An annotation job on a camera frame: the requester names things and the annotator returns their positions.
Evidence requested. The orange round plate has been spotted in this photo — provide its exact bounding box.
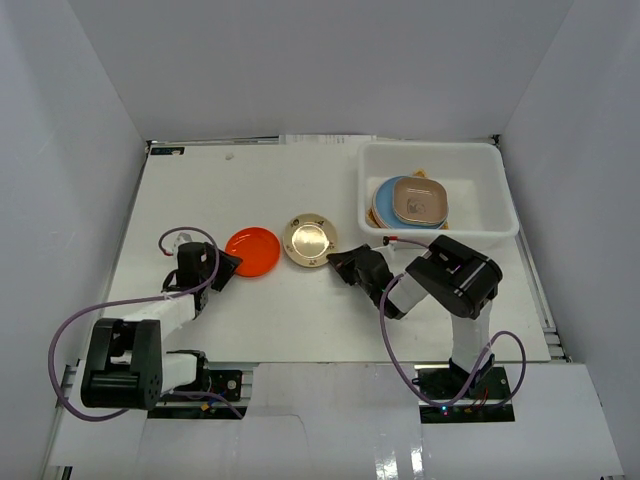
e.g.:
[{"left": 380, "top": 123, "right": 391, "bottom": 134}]
[{"left": 225, "top": 227, "right": 281, "bottom": 278}]

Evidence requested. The beige patterned small plate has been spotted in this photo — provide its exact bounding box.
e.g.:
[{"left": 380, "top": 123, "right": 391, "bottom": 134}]
[{"left": 282, "top": 213, "right": 338, "bottom": 268}]

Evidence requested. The woven bamboo fan tray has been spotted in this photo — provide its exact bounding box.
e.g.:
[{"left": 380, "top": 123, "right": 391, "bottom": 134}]
[{"left": 367, "top": 168, "right": 451, "bottom": 231}]

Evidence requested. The blue round plate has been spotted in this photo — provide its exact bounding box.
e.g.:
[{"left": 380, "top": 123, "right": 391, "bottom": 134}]
[{"left": 374, "top": 176, "right": 446, "bottom": 232}]

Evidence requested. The brown square panda dish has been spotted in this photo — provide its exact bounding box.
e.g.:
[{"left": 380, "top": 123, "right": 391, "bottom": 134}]
[{"left": 392, "top": 176, "right": 449, "bottom": 227}]

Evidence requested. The pink round plate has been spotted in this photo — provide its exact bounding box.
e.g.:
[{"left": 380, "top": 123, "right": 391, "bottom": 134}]
[{"left": 369, "top": 191, "right": 396, "bottom": 229}]

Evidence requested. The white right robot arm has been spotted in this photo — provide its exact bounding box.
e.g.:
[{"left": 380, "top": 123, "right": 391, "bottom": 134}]
[{"left": 327, "top": 235, "right": 503, "bottom": 399}]

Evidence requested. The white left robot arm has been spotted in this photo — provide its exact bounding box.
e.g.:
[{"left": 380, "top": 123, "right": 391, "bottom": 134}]
[{"left": 80, "top": 242, "right": 243, "bottom": 410}]

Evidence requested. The white plastic bin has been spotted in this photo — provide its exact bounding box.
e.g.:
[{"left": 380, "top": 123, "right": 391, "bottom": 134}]
[{"left": 357, "top": 140, "right": 520, "bottom": 250}]

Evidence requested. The black label sticker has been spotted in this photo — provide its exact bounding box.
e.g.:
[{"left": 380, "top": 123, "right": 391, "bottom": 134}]
[{"left": 149, "top": 147, "right": 185, "bottom": 156}]

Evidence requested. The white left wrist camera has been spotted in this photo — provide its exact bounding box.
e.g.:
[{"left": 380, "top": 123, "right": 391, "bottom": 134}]
[{"left": 165, "top": 232, "right": 193, "bottom": 257}]

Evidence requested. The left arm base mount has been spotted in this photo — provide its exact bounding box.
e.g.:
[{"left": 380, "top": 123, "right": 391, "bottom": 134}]
[{"left": 149, "top": 369, "right": 247, "bottom": 420}]

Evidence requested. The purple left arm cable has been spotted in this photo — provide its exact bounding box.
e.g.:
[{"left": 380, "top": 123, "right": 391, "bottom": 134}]
[{"left": 47, "top": 227, "right": 246, "bottom": 422}]

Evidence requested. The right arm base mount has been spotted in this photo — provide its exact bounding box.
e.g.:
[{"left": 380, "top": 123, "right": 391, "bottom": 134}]
[{"left": 409, "top": 357, "right": 516, "bottom": 424}]

